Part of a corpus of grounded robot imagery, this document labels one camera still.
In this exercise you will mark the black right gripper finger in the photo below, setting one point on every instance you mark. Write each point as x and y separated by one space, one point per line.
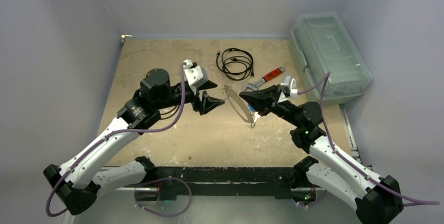
266 95
263 107

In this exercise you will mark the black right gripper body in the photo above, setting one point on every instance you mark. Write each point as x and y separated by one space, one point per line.
276 98

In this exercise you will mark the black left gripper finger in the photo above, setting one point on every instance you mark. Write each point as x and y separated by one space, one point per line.
209 103
205 84

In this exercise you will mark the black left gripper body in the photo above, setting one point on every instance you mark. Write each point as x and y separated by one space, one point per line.
196 102

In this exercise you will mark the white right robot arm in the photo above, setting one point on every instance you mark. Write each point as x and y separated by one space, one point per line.
374 199

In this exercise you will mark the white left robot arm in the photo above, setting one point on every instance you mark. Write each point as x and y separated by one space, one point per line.
80 181

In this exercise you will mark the silver key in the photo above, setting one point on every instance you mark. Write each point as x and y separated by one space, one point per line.
258 114

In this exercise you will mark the clear green plastic toolbox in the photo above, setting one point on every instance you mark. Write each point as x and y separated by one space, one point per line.
320 44

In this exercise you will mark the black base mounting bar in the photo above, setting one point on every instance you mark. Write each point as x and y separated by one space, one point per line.
278 182

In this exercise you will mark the red handled adjustable wrench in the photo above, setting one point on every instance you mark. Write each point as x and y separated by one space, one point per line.
254 86

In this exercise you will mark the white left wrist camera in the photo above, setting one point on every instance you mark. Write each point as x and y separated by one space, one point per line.
196 76

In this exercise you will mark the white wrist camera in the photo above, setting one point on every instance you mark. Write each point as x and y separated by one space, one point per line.
196 76
291 82

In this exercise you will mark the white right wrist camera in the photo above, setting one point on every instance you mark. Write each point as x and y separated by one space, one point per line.
291 82

